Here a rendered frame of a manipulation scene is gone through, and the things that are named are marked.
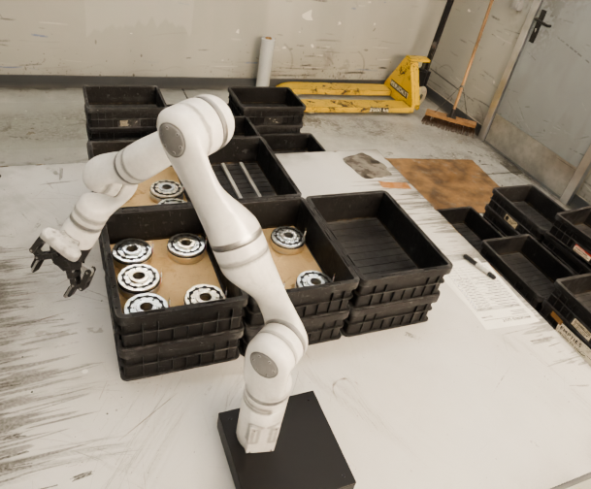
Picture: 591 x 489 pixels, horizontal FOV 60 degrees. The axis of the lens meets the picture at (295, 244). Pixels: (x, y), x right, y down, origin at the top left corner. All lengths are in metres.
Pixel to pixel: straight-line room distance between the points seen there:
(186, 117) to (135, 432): 0.74
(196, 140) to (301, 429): 0.71
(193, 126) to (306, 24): 4.11
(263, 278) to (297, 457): 0.46
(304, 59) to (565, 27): 2.10
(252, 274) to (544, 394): 1.01
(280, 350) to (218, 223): 0.25
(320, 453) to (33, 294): 0.88
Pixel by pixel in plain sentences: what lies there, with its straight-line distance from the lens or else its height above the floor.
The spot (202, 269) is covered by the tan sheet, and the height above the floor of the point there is 0.83.
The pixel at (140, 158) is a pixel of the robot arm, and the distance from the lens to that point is 0.96.
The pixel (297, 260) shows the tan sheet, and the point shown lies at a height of 0.83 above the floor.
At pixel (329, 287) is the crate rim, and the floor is 0.93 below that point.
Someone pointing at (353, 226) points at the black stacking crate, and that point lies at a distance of 1.71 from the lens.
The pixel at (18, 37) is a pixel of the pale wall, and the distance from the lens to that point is 4.50.
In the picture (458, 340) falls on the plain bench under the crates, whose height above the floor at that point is 0.70.
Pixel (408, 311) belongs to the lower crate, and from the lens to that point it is 1.56.
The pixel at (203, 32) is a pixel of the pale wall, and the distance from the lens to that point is 4.60.
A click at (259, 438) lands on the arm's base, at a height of 0.81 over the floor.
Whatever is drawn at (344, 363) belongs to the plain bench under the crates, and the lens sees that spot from 1.44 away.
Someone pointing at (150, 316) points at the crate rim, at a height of 0.92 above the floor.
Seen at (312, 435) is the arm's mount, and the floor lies 0.75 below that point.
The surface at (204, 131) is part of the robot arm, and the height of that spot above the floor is 1.42.
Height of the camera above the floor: 1.77
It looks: 37 degrees down
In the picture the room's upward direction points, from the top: 12 degrees clockwise
